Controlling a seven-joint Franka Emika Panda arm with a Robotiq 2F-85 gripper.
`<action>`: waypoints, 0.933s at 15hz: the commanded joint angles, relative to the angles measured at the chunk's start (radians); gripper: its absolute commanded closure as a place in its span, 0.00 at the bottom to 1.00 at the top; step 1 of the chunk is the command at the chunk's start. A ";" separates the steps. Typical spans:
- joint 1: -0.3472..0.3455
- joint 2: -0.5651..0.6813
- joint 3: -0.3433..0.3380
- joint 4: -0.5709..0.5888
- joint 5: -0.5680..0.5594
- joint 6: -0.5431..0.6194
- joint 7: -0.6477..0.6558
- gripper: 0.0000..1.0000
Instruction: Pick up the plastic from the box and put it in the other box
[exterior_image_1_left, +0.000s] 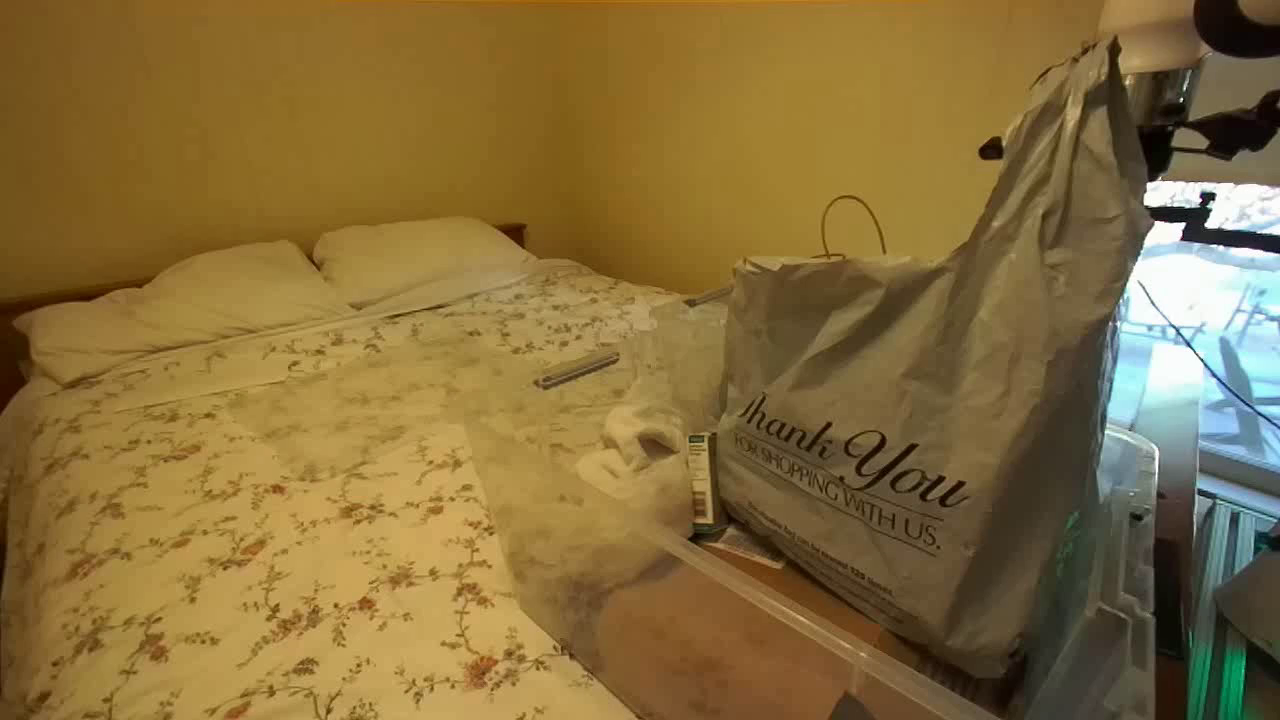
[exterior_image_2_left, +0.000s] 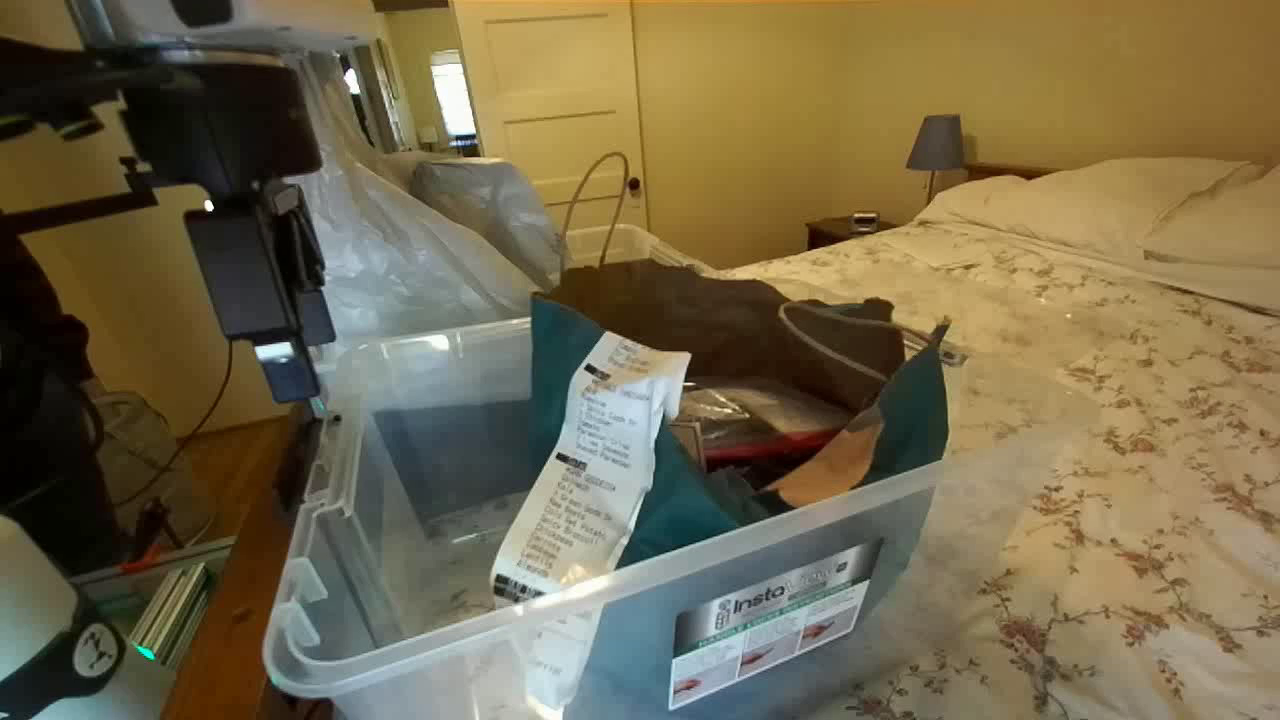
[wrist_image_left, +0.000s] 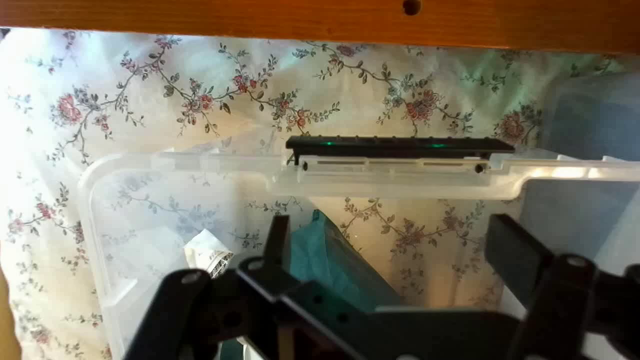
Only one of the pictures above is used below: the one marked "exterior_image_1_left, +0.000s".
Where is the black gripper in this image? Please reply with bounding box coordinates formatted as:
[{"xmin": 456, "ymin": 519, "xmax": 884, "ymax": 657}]
[{"xmin": 1130, "ymin": 60, "xmax": 1280, "ymax": 176}]

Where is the grey thank you plastic bag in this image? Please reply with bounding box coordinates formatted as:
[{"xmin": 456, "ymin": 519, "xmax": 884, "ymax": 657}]
[{"xmin": 713, "ymin": 37, "xmax": 1157, "ymax": 685}]

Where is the large clear plastic storage box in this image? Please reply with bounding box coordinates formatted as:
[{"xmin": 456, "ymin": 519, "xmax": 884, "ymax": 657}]
[{"xmin": 465, "ymin": 416, "xmax": 1162, "ymax": 720}]

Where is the white roller blind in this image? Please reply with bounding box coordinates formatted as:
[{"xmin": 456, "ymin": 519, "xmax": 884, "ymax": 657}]
[{"xmin": 1191, "ymin": 53, "xmax": 1280, "ymax": 192}]

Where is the window glass pane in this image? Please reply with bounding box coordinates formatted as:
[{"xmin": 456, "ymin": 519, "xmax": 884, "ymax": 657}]
[{"xmin": 1112, "ymin": 176, "xmax": 1280, "ymax": 491}]

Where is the white radiator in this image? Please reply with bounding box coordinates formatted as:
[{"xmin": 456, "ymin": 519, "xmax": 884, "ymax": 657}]
[{"xmin": 1185, "ymin": 475, "xmax": 1280, "ymax": 720}]

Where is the round grey stand base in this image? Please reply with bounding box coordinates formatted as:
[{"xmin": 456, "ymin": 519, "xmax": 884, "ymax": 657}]
[{"xmin": 1213, "ymin": 553, "xmax": 1280, "ymax": 674}]

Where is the green and white carton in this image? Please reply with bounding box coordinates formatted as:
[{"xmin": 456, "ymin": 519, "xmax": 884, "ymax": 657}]
[{"xmin": 684, "ymin": 432, "xmax": 733, "ymax": 541}]

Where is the white crumpled cloth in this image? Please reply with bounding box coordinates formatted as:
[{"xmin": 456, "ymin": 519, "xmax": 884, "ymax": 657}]
[{"xmin": 582, "ymin": 398, "xmax": 690, "ymax": 491}]

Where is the grey remote control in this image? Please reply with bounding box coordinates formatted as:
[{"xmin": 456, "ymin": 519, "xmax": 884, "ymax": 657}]
[{"xmin": 531, "ymin": 344, "xmax": 622, "ymax": 392}]

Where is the small white pillow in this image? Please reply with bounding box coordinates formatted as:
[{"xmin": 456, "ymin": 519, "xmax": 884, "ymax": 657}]
[{"xmin": 306, "ymin": 214, "xmax": 535, "ymax": 312}]

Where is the large white pillow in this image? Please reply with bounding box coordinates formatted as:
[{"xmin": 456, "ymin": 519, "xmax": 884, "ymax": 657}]
[{"xmin": 13, "ymin": 237, "xmax": 354, "ymax": 392}]

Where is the floral duvet bed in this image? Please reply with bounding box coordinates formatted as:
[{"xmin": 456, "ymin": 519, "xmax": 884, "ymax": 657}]
[{"xmin": 0, "ymin": 257, "xmax": 713, "ymax": 720}]

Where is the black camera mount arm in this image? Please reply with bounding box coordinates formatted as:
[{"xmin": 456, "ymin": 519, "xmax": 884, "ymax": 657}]
[{"xmin": 1145, "ymin": 185, "xmax": 1280, "ymax": 257}]

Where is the thin grey cable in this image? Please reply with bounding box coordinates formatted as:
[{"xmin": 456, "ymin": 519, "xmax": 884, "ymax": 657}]
[{"xmin": 1130, "ymin": 276, "xmax": 1280, "ymax": 432}]

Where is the white cord loop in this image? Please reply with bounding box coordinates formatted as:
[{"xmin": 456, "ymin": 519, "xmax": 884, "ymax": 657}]
[{"xmin": 816, "ymin": 192, "xmax": 891, "ymax": 265}]

